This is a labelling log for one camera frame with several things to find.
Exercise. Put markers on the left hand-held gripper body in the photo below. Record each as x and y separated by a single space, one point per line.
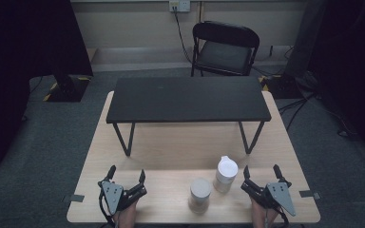
112 194

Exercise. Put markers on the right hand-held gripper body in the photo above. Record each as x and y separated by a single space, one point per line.
280 193

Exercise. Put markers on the glass jar with spouted lid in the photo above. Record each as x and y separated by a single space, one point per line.
225 174

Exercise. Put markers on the glass jar with round lid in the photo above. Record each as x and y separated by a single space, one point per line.
199 196

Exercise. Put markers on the black shelf with metal legs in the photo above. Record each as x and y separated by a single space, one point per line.
187 98

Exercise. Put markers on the person's left hand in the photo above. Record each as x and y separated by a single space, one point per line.
126 217

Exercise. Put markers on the person's right hand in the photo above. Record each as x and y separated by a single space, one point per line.
261 217

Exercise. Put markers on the grey tape strip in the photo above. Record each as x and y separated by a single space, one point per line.
309 194
74 198

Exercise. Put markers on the black stand base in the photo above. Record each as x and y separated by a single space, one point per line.
283 87
68 88

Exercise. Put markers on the black folding chair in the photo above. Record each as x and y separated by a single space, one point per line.
223 47

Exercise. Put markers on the dark curtain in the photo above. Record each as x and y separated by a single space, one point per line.
355 63
19 63

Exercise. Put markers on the grey upright panel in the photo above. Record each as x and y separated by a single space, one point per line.
304 41

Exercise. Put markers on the white wall socket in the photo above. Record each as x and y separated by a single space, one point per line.
179 5

